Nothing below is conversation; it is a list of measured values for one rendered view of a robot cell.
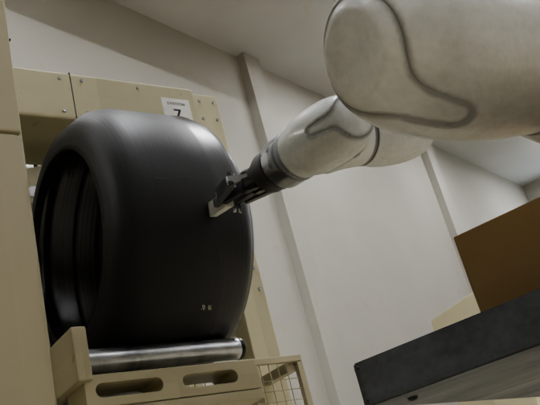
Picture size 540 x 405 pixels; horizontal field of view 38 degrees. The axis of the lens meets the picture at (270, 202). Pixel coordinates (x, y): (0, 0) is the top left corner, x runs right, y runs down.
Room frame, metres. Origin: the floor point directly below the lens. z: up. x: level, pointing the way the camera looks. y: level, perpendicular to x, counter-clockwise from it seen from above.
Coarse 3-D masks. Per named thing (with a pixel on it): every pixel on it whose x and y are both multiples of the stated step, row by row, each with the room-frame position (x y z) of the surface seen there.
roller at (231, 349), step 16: (96, 352) 1.37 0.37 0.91; (112, 352) 1.39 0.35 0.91; (128, 352) 1.41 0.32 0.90; (144, 352) 1.43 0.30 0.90; (160, 352) 1.45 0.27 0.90; (176, 352) 1.47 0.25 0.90; (192, 352) 1.49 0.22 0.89; (208, 352) 1.51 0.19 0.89; (224, 352) 1.53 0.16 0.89; (240, 352) 1.56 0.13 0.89; (96, 368) 1.37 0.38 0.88; (112, 368) 1.40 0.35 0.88; (128, 368) 1.42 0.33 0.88; (144, 368) 1.44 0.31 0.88
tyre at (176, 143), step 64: (128, 128) 1.35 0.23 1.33; (192, 128) 1.45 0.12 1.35; (64, 192) 1.70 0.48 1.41; (128, 192) 1.32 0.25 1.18; (192, 192) 1.38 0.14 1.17; (64, 256) 1.79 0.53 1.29; (128, 256) 1.34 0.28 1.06; (192, 256) 1.40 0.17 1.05; (64, 320) 1.78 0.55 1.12; (128, 320) 1.41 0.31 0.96; (192, 320) 1.47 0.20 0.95
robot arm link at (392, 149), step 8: (384, 136) 1.15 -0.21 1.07; (392, 136) 1.16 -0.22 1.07; (400, 136) 1.17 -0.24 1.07; (384, 144) 1.16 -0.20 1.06; (392, 144) 1.16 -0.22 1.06; (400, 144) 1.18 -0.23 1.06; (408, 144) 1.19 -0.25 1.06; (416, 144) 1.20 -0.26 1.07; (424, 144) 1.22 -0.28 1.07; (376, 152) 1.16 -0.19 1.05; (384, 152) 1.17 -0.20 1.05; (392, 152) 1.18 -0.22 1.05; (400, 152) 1.19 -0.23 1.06; (408, 152) 1.20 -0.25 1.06; (416, 152) 1.22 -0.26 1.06; (376, 160) 1.18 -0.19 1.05; (384, 160) 1.19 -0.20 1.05; (392, 160) 1.20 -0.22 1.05; (400, 160) 1.22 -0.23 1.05; (408, 160) 1.24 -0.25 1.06
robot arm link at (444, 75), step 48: (336, 0) 0.60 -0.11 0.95; (384, 0) 0.55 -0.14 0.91; (432, 0) 0.55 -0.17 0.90; (480, 0) 0.57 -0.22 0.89; (528, 0) 0.59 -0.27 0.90; (336, 48) 0.60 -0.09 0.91; (384, 48) 0.56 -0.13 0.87; (432, 48) 0.56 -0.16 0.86; (480, 48) 0.58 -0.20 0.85; (528, 48) 0.60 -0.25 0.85; (384, 96) 0.60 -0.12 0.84; (432, 96) 0.60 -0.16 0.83; (480, 96) 0.61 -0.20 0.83; (528, 96) 0.63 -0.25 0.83
